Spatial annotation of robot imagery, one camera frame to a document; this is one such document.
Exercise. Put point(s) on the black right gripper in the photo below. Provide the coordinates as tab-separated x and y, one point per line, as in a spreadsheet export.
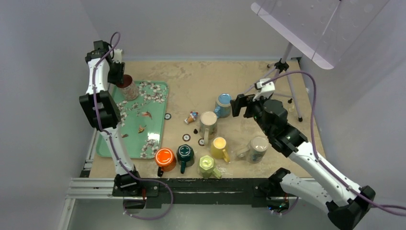
242	100

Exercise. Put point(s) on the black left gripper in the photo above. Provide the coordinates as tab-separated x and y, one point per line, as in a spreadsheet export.
118	77

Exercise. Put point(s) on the pink ghost mug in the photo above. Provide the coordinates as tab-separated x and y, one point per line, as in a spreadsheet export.
128	88

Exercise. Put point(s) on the green floral tray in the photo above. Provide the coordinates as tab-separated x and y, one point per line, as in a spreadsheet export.
143	118

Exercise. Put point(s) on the orange mug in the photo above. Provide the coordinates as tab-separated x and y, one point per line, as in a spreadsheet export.
165	160

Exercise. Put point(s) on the grey music stand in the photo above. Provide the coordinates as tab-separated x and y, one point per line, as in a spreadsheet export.
322	30

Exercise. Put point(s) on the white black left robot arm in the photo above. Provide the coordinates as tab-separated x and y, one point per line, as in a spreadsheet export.
106	67

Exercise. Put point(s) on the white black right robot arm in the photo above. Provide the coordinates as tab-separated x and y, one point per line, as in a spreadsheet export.
341	198

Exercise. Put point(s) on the blue mug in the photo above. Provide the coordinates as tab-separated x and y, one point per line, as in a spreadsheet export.
223	106

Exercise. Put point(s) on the teal seashell mug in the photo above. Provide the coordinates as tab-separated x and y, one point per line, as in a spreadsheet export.
208	126

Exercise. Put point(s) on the cream coral mug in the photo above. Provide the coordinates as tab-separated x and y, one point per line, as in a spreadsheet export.
254	151

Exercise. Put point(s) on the yellow mug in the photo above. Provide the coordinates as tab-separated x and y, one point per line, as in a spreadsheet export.
219	149

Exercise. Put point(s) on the light green hexagonal mug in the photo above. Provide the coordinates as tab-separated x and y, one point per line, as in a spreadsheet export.
207	168

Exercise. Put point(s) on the dark green mug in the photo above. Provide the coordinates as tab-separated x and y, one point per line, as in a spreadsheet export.
185	157

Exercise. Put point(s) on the ice cream cone toy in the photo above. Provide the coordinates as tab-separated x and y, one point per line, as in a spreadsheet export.
192	117

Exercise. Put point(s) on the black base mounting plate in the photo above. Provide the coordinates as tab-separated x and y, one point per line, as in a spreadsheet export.
255	192

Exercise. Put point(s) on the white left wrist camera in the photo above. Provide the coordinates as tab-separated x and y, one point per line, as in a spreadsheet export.
117	56

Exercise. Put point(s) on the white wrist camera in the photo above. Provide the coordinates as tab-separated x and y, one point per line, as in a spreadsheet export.
265	88
117	56

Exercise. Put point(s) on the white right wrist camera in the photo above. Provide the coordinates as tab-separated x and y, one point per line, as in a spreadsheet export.
265	88

